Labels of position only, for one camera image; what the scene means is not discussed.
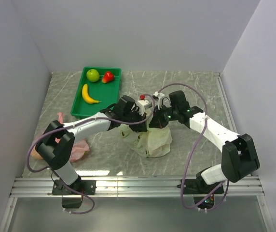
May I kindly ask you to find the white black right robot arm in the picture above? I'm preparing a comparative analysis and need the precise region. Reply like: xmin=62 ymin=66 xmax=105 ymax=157
xmin=149 ymin=90 xmax=260 ymax=193

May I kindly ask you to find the green fake apple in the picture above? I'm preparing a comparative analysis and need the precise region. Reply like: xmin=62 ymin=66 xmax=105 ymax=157
xmin=86 ymin=69 xmax=100 ymax=83

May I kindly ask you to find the red fake strawberry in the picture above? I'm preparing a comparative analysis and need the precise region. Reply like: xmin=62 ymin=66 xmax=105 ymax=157
xmin=102 ymin=71 xmax=114 ymax=84

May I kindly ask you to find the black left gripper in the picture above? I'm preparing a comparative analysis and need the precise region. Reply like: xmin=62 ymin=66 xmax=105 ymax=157
xmin=122 ymin=107 xmax=147 ymax=132

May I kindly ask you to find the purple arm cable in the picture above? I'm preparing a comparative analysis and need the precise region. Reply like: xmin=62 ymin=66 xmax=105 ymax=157
xmin=157 ymin=83 xmax=230 ymax=211
xmin=26 ymin=94 xmax=156 ymax=214

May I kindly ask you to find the light green plastic bag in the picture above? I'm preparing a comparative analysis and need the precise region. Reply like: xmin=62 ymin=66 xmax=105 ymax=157
xmin=120 ymin=106 xmax=173 ymax=159

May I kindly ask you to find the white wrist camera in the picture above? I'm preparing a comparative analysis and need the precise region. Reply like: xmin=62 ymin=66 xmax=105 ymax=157
xmin=136 ymin=94 xmax=152 ymax=116
xmin=152 ymin=91 xmax=166 ymax=110

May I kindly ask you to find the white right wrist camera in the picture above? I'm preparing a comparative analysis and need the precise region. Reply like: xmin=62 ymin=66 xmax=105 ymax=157
xmin=152 ymin=91 xmax=166 ymax=110

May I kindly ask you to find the single yellow fake banana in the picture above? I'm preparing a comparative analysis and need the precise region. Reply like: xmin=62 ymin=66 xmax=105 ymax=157
xmin=82 ymin=84 xmax=101 ymax=104

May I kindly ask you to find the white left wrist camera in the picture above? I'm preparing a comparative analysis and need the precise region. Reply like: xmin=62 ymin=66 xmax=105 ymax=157
xmin=136 ymin=94 xmax=152 ymax=116

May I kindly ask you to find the green plastic fruit tray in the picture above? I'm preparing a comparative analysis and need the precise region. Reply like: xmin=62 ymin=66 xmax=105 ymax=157
xmin=70 ymin=67 xmax=122 ymax=119

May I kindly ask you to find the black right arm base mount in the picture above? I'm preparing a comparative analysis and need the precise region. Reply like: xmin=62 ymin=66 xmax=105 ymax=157
xmin=183 ymin=178 xmax=224 ymax=210

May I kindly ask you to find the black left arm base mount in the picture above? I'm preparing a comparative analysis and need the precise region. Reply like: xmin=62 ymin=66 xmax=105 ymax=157
xmin=52 ymin=179 xmax=96 ymax=211

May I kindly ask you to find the pink plastic bag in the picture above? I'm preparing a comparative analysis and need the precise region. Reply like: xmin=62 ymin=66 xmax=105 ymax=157
xmin=29 ymin=112 xmax=90 ymax=163

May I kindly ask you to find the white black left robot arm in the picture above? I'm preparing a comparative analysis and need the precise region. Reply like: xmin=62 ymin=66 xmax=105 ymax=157
xmin=35 ymin=95 xmax=154 ymax=194

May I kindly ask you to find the aluminium table edge rail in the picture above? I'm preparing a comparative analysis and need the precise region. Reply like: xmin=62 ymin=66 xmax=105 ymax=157
xmin=10 ymin=176 xmax=264 ymax=198

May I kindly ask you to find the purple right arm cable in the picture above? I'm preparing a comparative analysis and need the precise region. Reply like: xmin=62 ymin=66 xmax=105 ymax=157
xmin=157 ymin=83 xmax=230 ymax=211

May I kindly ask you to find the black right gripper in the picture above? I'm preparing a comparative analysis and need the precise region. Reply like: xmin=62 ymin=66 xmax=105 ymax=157
xmin=149 ymin=104 xmax=179 ymax=129

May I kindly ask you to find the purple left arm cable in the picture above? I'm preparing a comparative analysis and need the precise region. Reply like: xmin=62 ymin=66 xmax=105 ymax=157
xmin=26 ymin=94 xmax=156 ymax=214

